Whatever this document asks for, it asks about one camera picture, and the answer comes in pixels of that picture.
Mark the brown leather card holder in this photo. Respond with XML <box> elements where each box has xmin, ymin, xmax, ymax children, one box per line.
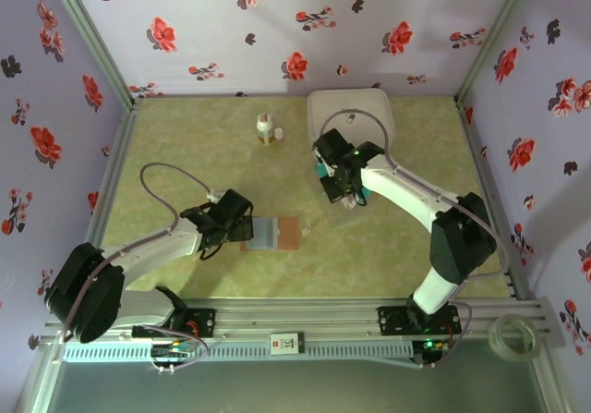
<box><xmin>239</xmin><ymin>216</ymin><xmax>312</xmax><ymax>252</ymax></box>

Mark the white zippered fabric case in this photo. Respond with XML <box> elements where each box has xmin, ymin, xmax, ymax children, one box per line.
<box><xmin>307</xmin><ymin>88</ymin><xmax>397</xmax><ymax>153</ymax></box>

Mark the large white pill bottle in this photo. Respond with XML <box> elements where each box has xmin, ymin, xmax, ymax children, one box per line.
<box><xmin>256</xmin><ymin>113</ymin><xmax>275</xmax><ymax>147</ymax></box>

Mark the green circuit board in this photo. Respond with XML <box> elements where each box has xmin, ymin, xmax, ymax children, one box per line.
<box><xmin>151</xmin><ymin>340</ymin><xmax>196</xmax><ymax>359</ymax></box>

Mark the red white label tag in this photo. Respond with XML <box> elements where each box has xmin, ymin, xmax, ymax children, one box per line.
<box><xmin>270</xmin><ymin>332</ymin><xmax>306</xmax><ymax>356</ymax></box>

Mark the clear tape roll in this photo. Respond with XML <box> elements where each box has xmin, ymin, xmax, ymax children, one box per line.
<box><xmin>488</xmin><ymin>314</ymin><xmax>543</xmax><ymax>363</ymax></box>

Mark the grey right arm cable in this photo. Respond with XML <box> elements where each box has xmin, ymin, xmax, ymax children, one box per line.
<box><xmin>318</xmin><ymin>106</ymin><xmax>509</xmax><ymax>369</ymax></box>

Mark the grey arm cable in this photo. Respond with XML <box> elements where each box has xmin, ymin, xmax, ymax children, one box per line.
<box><xmin>318</xmin><ymin>106</ymin><xmax>509</xmax><ymax>369</ymax></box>
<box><xmin>59</xmin><ymin>163</ymin><xmax>218</xmax><ymax>345</ymax></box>

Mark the grey left arm cable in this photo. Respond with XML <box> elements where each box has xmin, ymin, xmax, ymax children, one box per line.
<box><xmin>59</xmin><ymin>163</ymin><xmax>218</xmax><ymax>345</ymax></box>

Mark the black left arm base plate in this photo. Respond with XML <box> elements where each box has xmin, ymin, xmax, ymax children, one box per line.
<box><xmin>182</xmin><ymin>308</ymin><xmax>217</xmax><ymax>339</ymax></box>

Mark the aluminium table side rail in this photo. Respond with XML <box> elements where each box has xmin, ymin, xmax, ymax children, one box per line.
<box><xmin>85</xmin><ymin>99</ymin><xmax>142</xmax><ymax>303</ymax></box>
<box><xmin>454</xmin><ymin>99</ymin><xmax>532</xmax><ymax>301</ymax></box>

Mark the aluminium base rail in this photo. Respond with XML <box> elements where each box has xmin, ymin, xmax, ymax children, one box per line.
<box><xmin>39</xmin><ymin>296</ymin><xmax>567</xmax><ymax>347</ymax></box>

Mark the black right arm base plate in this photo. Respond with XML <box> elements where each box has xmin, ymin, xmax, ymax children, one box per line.
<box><xmin>377</xmin><ymin>305</ymin><xmax>462</xmax><ymax>339</ymax></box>

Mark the white slotted cable duct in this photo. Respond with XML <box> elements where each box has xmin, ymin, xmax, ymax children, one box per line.
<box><xmin>62</xmin><ymin>340</ymin><xmax>415</xmax><ymax>364</ymax></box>

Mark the aluminium corner post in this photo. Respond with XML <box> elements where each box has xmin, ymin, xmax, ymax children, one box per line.
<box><xmin>43</xmin><ymin>0</ymin><xmax>145</xmax><ymax>112</ymax></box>
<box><xmin>454</xmin><ymin>0</ymin><xmax>539</xmax><ymax>104</ymax></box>

